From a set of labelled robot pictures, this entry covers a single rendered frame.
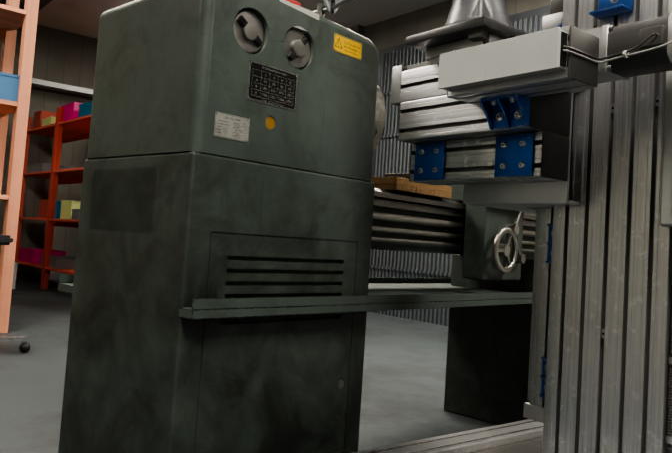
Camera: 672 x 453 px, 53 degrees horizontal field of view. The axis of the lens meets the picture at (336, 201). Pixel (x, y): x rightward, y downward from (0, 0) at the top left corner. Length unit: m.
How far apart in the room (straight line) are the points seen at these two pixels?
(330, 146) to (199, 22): 0.46
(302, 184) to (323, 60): 0.32
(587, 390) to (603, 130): 0.52
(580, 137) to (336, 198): 0.61
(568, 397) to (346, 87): 0.91
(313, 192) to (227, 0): 0.49
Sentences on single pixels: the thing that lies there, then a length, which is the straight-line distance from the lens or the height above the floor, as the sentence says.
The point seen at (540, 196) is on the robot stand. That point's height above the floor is 0.82.
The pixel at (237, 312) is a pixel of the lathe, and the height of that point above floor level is 0.53.
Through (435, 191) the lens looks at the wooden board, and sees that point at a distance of 2.21.
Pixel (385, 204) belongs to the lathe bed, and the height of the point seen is 0.82.
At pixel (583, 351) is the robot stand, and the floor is 0.51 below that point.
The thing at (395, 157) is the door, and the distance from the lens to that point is 6.88.
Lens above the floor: 0.70
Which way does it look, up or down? 3 degrees up
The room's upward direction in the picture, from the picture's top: 4 degrees clockwise
